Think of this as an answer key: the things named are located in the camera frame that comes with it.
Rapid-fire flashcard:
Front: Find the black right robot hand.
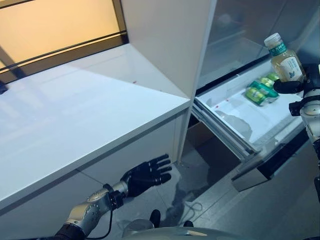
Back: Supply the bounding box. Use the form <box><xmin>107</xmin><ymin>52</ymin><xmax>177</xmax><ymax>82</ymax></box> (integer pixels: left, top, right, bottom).
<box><xmin>272</xmin><ymin>63</ymin><xmax>320</xmax><ymax>95</ymax></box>

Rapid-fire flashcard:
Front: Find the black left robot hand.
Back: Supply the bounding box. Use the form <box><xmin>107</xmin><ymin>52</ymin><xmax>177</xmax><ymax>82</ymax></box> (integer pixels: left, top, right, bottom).
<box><xmin>119</xmin><ymin>153</ymin><xmax>173</xmax><ymax>198</ymax></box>

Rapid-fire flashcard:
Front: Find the clear yellow drink bottle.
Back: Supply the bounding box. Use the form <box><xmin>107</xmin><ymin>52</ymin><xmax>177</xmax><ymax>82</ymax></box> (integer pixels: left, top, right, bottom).
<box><xmin>264</xmin><ymin>32</ymin><xmax>307</xmax><ymax>83</ymax></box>

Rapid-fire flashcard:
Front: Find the fridge drawer with white bin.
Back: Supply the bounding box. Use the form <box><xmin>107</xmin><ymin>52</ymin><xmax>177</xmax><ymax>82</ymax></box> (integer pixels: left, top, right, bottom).
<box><xmin>192</xmin><ymin>63</ymin><xmax>320</xmax><ymax>181</ymax></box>

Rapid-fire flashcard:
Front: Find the steel fridge drawer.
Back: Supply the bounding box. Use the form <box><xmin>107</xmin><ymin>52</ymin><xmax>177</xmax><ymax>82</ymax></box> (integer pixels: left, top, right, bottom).
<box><xmin>231</xmin><ymin>166</ymin><xmax>272</xmax><ymax>193</ymax></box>

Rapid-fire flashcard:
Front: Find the green drink can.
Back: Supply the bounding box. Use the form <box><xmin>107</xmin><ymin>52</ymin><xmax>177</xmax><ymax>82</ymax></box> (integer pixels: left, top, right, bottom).
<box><xmin>244</xmin><ymin>87</ymin><xmax>266</xmax><ymax>106</ymax></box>
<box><xmin>259</xmin><ymin>72</ymin><xmax>281</xmax><ymax>87</ymax></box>
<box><xmin>249</xmin><ymin>80</ymin><xmax>280</xmax><ymax>100</ymax></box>

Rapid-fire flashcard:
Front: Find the left robot leg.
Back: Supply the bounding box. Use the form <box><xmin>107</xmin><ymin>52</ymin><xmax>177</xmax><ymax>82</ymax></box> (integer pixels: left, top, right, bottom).
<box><xmin>122</xmin><ymin>209</ymin><xmax>162</xmax><ymax>238</ymax></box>

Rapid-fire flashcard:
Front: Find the white refrigerator cabinet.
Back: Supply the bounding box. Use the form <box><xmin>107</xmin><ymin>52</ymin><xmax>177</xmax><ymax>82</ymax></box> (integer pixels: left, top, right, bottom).
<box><xmin>184</xmin><ymin>0</ymin><xmax>320</xmax><ymax>193</ymax></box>

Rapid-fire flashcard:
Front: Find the white tall cabinet panel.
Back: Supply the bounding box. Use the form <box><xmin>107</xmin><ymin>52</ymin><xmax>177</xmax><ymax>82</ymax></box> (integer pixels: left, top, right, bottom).
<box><xmin>121</xmin><ymin>0</ymin><xmax>218</xmax><ymax>163</ymax></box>

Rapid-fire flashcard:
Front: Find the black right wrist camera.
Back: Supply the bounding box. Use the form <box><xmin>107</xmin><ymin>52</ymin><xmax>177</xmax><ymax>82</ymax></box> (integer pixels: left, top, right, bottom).
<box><xmin>289</xmin><ymin>101</ymin><xmax>305</xmax><ymax>117</ymax></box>

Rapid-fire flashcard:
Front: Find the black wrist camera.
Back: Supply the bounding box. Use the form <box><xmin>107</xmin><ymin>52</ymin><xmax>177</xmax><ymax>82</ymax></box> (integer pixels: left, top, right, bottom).
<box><xmin>289</xmin><ymin>101</ymin><xmax>305</xmax><ymax>117</ymax></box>
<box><xmin>109</xmin><ymin>191</ymin><xmax>124</xmax><ymax>209</ymax></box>

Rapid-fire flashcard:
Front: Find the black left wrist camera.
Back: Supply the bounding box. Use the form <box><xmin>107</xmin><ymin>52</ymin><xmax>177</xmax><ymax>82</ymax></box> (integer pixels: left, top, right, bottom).
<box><xmin>109</xmin><ymin>191</ymin><xmax>124</xmax><ymax>209</ymax></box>

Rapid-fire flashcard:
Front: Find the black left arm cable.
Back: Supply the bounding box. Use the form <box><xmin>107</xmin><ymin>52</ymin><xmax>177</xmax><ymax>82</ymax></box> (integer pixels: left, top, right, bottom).
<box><xmin>94</xmin><ymin>208</ymin><xmax>114</xmax><ymax>237</ymax></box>

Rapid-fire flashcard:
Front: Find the thin white floor cord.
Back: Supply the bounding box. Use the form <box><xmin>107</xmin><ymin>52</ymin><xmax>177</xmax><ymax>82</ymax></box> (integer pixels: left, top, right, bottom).
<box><xmin>174</xmin><ymin>197</ymin><xmax>204</xmax><ymax>214</ymax></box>

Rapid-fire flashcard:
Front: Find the black window frame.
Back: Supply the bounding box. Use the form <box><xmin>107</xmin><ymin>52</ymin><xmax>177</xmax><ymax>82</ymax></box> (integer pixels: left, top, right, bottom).
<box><xmin>0</xmin><ymin>0</ymin><xmax>130</xmax><ymax>95</ymax></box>

